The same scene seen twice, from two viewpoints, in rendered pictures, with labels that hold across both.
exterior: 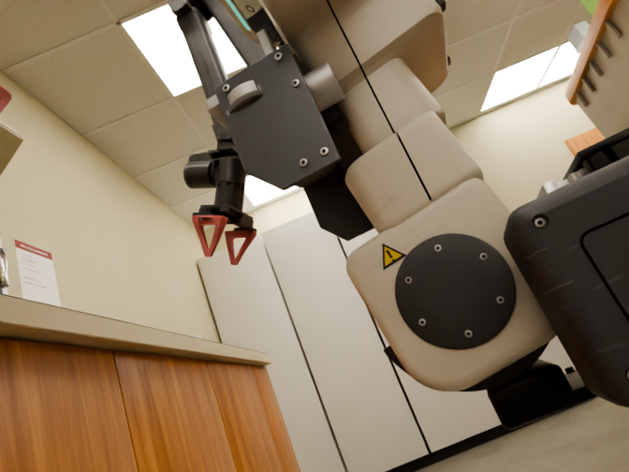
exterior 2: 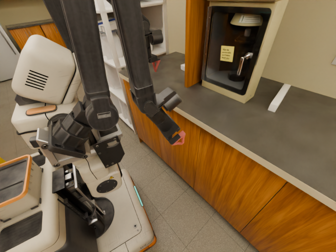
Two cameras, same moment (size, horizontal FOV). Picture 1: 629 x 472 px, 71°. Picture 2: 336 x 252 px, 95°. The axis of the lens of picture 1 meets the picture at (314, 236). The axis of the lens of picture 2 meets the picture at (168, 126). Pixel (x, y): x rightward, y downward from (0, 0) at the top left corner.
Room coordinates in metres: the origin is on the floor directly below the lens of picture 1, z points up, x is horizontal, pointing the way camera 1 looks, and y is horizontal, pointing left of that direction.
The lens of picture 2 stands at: (1.15, -0.14, 1.48)
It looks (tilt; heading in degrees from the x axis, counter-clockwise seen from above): 42 degrees down; 141
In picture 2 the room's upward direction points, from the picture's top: 4 degrees counter-clockwise
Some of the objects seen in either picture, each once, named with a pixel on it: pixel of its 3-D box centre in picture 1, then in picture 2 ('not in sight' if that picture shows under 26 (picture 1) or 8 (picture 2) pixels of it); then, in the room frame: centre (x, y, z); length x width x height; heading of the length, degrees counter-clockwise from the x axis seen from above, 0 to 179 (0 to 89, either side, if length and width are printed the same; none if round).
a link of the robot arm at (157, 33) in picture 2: not in sight; (150, 32); (0.41, 0.40, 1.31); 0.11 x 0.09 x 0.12; 78
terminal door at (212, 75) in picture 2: not in sight; (228, 53); (0.70, 0.68, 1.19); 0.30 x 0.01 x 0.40; 179
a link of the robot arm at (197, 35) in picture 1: (211, 71); (131, 33); (0.78, 0.07, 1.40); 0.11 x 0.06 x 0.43; 167
